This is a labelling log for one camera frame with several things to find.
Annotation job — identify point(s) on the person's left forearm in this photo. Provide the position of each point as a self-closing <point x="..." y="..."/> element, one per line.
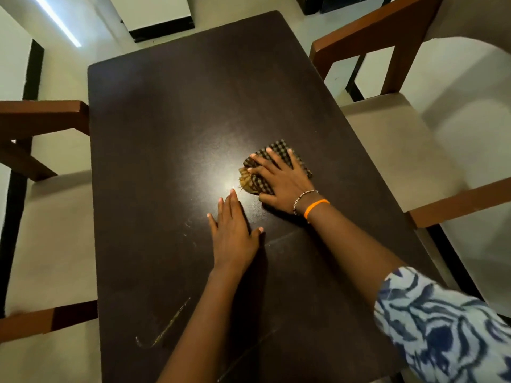
<point x="207" y="327"/>

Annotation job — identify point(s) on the person's left hand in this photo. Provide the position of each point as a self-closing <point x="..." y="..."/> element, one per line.
<point x="233" y="239"/>

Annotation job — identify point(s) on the blue white patterned sleeve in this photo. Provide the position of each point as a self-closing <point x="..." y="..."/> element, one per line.
<point x="443" y="331"/>

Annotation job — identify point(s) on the person's right thumb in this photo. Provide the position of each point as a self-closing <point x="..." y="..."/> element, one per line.
<point x="268" y="198"/>

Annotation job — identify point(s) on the person's left thumb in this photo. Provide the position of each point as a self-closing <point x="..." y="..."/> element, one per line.
<point x="256" y="232"/>

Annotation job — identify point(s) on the orange wristband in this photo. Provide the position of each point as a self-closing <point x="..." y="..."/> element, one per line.
<point x="315" y="205"/>

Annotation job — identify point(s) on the person's right forearm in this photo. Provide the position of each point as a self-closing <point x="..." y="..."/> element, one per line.
<point x="351" y="247"/>

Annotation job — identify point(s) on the white cabinet with black base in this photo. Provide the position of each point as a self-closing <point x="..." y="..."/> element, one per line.
<point x="153" y="15"/>

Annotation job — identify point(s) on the brown checkered cleaning cloth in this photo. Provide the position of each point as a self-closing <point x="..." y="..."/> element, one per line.
<point x="255" y="182"/>

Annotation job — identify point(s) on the dark furniture piece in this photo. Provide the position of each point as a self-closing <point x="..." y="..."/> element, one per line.
<point x="339" y="3"/>

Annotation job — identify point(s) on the person's right hand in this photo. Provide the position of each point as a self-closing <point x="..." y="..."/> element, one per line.
<point x="284" y="183"/>

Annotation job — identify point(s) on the person's left little finger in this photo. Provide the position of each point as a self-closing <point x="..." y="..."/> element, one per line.
<point x="212" y="223"/>

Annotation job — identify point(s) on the person's right middle finger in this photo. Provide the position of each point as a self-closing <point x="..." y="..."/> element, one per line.
<point x="276" y="158"/>

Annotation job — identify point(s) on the wooden chair with beige cushion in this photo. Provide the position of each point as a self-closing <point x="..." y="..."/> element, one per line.
<point x="403" y="151"/>
<point x="48" y="235"/>

